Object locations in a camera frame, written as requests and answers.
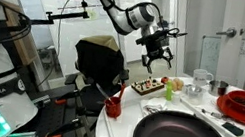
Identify white mug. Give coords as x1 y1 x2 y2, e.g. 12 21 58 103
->
191 67 215 89

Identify black breadboard table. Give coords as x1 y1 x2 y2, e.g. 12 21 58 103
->
13 65 111 137

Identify small white bottle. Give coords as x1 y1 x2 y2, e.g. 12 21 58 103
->
171 90 183 107

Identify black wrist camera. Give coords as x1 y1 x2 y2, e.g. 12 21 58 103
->
134 31 157 50

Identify stainless steel cup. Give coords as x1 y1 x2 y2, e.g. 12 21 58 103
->
206 78 231 99

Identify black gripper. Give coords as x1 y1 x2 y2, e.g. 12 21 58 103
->
139 26 180 78

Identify wooden panel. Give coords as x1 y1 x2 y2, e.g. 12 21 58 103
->
0 0 47 69

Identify black chair tan cover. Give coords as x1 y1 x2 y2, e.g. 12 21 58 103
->
65 29 137 113

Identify green plastic bottle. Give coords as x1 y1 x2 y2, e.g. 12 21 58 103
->
163 78 176 103

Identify tan bread roll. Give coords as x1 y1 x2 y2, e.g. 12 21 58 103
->
173 77 186 90
168 80 180 92

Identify red cup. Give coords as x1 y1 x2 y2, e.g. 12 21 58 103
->
101 94 125 120

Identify wooden sushi board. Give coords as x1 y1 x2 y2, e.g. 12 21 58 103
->
128 73 166 100

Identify red handled utensil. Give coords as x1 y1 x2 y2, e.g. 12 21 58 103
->
117 81 128 102

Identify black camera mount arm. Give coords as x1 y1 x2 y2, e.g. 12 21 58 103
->
18 0 94 37

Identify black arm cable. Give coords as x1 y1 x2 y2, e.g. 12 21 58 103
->
84 0 194 40

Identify small red tomato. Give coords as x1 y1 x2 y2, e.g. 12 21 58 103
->
159 75 170 86

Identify small stainless steel bowl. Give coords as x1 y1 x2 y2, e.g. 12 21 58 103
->
182 82 205 98

